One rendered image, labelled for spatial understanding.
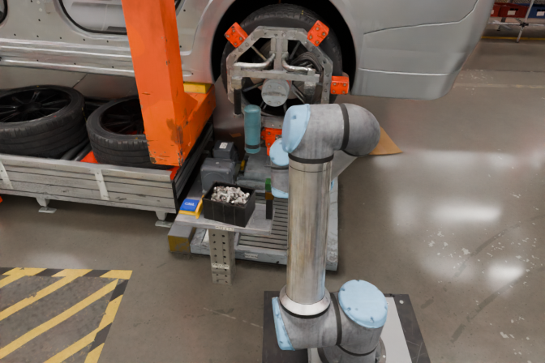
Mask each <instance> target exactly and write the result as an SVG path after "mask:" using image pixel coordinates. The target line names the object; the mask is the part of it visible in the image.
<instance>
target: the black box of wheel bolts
mask: <svg viewBox="0 0 545 363"><path fill-rule="evenodd" d="M202 202H203V210H204V218H205V219H209V220H215V221H218V222H222V223H226V224H232V225H235V226H239V227H243V228H245V227H246V226H247V223H248V221H249V219H250V218H251V215H252V213H253V211H254V210H255V189H253V188H249V187H245V186H238V185H235V184H230V183H226V182H222V181H214V182H213V184H211V186H210V187H209V189H208V190H207V192H206V193H205V195H204V196H203V198H202Z"/></svg>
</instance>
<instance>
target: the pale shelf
mask: <svg viewBox="0 0 545 363"><path fill-rule="evenodd" d="M186 199H194V200H199V201H200V200H201V198H194V197H186ZM274 214H275V206H273V218H274ZM265 217H266V205H260V204H256V205H255V210H254V211H253V213H252V215H251V218H250V219H249V221H248V223H247V226H246V227H245V228H243V227H239V226H235V225H232V224H226V223H222V222H218V221H215V220H209V219H205V218H204V210H203V209H202V211H201V213H200V216H199V218H198V219H196V217H195V216H193V215H186V214H179V213H178V215H177V217H176V219H175V224H176V225H181V226H188V227H196V228H209V229H216V230H222V231H230V232H236V233H250V234H257V235H264V236H270V234H271V230H272V226H273V218H272V220H266V219H265Z"/></svg>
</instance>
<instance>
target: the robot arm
mask: <svg viewBox="0 0 545 363"><path fill-rule="evenodd" d="M379 141H380V125H379V123H378V122H377V120H376V118H375V116H374V115H373V114H372V113H370V112H369V111H368V110H366V109H365V108H363V107H361V106H358V105H352V104H325V105H309V104H304V105H294V106H291V107H290V108H288V110H287V111H286V114H285V118H284V121H283V127H282V135H277V134H275V142H274V143H273V145H272V146H271V147H270V151H269V155H270V158H271V187H272V195H274V196H276V197H278V198H284V199H288V233H287V273H286V285H285V286H284V287H283V288H282V289H281V291H280V297H276V298H273V299H272V309H273V316H274V322H275V328H276V333H277V342H278V345H279V347H280V349H282V350H294V351H295V350H298V349H306V348H321V347H323V350H324V355H325V356H326V358H327V360H328V362H329V363H379V361H380V355H381V347H380V342H379V340H380V336H381V333H382V330H383V328H384V324H385V322H386V320H387V313H388V304H387V301H386V299H385V297H384V295H383V293H382V292H381V291H380V290H378V288H377V287H376V286H374V285H373V284H370V283H368V282H366V281H363V280H351V281H348V282H346V283H345V284H343V285H342V287H341V288H340V290H339V293H329V292H328V290H327V289H326V288H325V286H324V282H325V269H326V256H327V243H328V218H329V204H330V191H331V189H332V188H333V184H334V179H335V178H336V177H337V176H338V175H339V174H340V173H341V172H342V171H343V170H344V169H345V168H347V167H348V166H349V165H350V164H351V163H352V162H353V161H354V160H355V159H356V158H357V157H362V156H366V155H368V154H369V153H370V152H372V151H373V150H374V149H375V147H376V146H377V144H378V142H379Z"/></svg>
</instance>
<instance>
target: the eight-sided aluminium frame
mask: <svg viewBox="0 0 545 363"><path fill-rule="evenodd" d="M307 34H308V32H306V30H305V29H304V28H280V27H267V26H258V27H257V28H256V29H255V30H254V31H253V32H252V33H251V34H250V35H249V36H248V37H247V38H246V40H245V41H244V42H243V43H242V44H241V45H240V46H239V47H238V48H236V49H234V50H233V51H232V52H231V53H230V54H229V56H228V57H227V59H226V69H227V88H228V93H227V95H228V99H229V100H230V101H231V103H234V89H233V88H232V87H231V78H232V77H233V76H231V75H229V68H230V67H232V68H234V64H235V63H237V59H238V58H239V57H240V56H241V55H242V54H243V53H245V52H246V51H247V50H248V49H249V48H250V47H251V46H252V45H253V44H254V43H255V42H256V41H257V40H259V39H260V38H261V37H262V38H271V37H273V38H276V39H283V38H285V39H288V40H299V41H301V43H302V44H303V45H304V46H305V47H306V48H307V50H308V51H309V52H312V53H313V54H314V55H315V56H316V57H317V59H318V61H319V63H320V65H321V66H322V67H323V68H324V79H323V87H322V95H321V99H320V100H319V101H317V102H316V103H315V104H314V105H325V104H328V103H329V93H330V87H331V79H332V72H333V62H332V61H331V59H330V58H329V57H328V56H327V55H326V53H325V52H324V51H323V50H322V49H321V48H320V47H319V46H317V47H316V46H315V45H314V44H313V43H311V42H310V41H309V40H308V39H307ZM284 35H285V36H284ZM241 101H242V102H241V103H242V113H243V114H244V108H245V107H246V106H247V105H249V103H248V102H247V101H246V100H245V99H244V98H243V97H242V96H241ZM260 116H261V115H260ZM283 121H284V117H266V116H261V128H262V127H263V126H264V127H267V128H276V129H282V127H283Z"/></svg>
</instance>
